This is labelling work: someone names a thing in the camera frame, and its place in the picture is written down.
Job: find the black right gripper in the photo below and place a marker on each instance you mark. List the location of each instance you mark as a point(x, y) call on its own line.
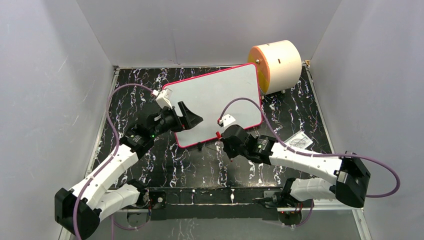
point(230, 154)

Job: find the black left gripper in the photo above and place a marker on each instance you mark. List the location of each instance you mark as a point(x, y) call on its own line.
point(188, 120)

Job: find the pink-framed whiteboard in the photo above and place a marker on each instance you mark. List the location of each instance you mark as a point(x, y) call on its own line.
point(208, 95)

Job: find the red whiteboard marker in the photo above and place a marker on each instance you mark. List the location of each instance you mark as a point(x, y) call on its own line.
point(218, 135)

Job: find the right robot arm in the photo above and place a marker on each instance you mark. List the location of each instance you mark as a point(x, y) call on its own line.
point(344, 178)

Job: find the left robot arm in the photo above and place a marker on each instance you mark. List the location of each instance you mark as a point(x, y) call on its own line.
point(133, 145)

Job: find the white printed card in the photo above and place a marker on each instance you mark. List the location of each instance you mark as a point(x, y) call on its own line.
point(299, 140)

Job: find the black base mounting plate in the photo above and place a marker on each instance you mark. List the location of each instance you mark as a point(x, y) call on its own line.
point(213, 203)

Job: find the white cylinder with orange face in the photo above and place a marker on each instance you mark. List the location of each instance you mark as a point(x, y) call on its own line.
point(278, 66)

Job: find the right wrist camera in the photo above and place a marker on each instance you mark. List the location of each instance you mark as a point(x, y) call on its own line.
point(226, 121)

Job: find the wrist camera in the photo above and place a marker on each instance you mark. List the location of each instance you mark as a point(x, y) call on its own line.
point(162, 98)
point(226, 121)

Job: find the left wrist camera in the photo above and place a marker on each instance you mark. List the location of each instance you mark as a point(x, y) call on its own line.
point(162, 98)

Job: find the aluminium frame rail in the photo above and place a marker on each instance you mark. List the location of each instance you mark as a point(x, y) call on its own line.
point(331, 205)

